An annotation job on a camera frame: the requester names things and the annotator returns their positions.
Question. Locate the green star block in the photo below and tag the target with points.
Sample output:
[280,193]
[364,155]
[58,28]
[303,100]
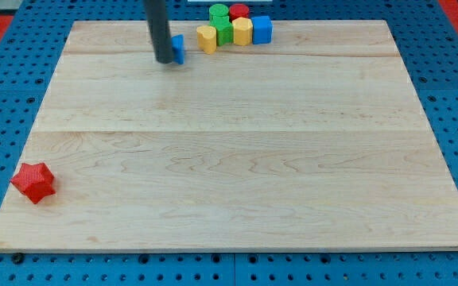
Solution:
[224,30]

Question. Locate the red star block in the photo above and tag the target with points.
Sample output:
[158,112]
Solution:
[35,181]

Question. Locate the wooden board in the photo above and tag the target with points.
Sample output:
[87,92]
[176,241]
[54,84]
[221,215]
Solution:
[316,142]

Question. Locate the yellow heart block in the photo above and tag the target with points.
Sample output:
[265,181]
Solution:
[206,38]

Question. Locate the blue block behind rod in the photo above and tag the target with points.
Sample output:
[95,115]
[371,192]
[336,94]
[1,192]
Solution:
[178,48]

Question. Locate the yellow hexagon block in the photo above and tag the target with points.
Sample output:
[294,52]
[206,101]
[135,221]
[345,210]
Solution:
[242,31]

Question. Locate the blue cube block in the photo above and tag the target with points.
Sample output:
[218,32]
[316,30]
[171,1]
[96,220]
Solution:
[263,29]

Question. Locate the red cylinder block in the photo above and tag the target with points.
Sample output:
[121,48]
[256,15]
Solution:
[238,10]

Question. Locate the green cylinder block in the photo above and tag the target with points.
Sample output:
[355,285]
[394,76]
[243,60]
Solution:
[217,11]

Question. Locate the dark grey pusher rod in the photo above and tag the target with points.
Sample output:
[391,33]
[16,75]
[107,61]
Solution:
[158,23]

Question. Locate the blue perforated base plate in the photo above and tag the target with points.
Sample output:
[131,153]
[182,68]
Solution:
[428,42]

